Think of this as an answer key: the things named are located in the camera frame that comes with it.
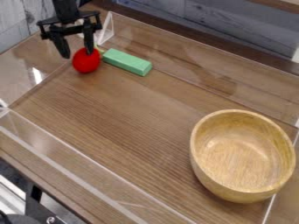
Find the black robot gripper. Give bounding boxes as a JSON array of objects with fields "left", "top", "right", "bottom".
[{"left": 38, "top": 11, "right": 102, "bottom": 59}]

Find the red toy strawberry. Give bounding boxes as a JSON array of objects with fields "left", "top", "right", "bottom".
[{"left": 73, "top": 46, "right": 102, "bottom": 74}]

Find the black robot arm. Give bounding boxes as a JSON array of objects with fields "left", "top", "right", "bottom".
[{"left": 37, "top": 0, "right": 103, "bottom": 59}]

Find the green rectangular block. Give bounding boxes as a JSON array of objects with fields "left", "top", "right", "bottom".
[{"left": 103, "top": 48, "right": 153, "bottom": 77}]

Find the wooden bowl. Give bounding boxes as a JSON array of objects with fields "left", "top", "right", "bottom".
[{"left": 190, "top": 109, "right": 297, "bottom": 204}]

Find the clear acrylic corner bracket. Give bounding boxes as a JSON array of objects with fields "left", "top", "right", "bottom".
[{"left": 77, "top": 10, "right": 117, "bottom": 46}]

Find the clear acrylic tray wall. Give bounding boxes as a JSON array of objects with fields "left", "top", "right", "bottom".
[{"left": 0, "top": 15, "right": 299, "bottom": 224}]

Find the black table leg bracket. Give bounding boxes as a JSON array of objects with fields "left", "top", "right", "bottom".
[{"left": 23, "top": 183, "right": 81, "bottom": 224}]

